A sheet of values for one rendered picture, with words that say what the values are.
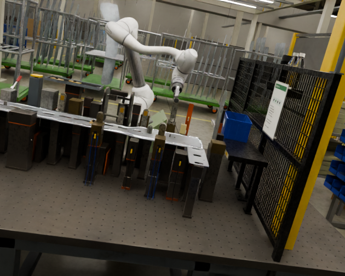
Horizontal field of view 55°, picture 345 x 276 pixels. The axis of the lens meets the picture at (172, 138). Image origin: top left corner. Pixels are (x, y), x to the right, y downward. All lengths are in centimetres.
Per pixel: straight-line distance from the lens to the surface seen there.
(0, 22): 842
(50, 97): 222
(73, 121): 200
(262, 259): 163
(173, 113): 213
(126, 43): 252
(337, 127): 405
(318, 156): 163
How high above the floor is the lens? 153
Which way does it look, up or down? 15 degrees down
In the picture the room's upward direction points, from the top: 12 degrees clockwise
